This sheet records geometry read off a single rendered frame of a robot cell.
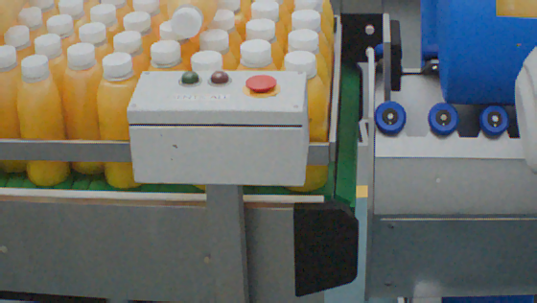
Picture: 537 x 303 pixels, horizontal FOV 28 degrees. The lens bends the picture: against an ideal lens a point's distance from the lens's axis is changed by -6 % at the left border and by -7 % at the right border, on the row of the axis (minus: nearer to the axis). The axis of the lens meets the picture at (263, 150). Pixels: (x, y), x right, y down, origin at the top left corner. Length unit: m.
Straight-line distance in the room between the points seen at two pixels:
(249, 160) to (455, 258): 0.48
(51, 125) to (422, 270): 0.60
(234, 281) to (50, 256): 0.29
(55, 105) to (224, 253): 0.30
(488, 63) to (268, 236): 0.37
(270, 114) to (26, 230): 0.45
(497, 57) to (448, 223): 0.28
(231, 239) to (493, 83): 0.40
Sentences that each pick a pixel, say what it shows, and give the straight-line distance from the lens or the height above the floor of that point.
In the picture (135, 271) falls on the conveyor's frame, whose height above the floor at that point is 0.79.
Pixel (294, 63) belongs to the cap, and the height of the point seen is 1.08.
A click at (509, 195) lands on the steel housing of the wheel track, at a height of 0.86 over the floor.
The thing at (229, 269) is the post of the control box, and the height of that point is 0.86.
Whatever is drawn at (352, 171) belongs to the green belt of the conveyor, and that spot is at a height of 0.89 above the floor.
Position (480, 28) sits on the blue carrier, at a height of 1.12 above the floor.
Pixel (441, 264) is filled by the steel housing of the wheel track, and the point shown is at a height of 0.71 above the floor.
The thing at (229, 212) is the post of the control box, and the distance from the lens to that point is 1.38.
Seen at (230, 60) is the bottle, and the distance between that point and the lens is 1.50.
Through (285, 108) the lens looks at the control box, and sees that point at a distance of 1.27.
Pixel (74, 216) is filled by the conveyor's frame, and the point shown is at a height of 0.88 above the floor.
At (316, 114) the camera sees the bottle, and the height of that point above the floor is 1.01.
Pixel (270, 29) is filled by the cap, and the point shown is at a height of 1.08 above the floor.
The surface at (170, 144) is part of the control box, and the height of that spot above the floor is 1.05.
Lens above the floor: 1.70
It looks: 30 degrees down
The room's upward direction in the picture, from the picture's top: 2 degrees counter-clockwise
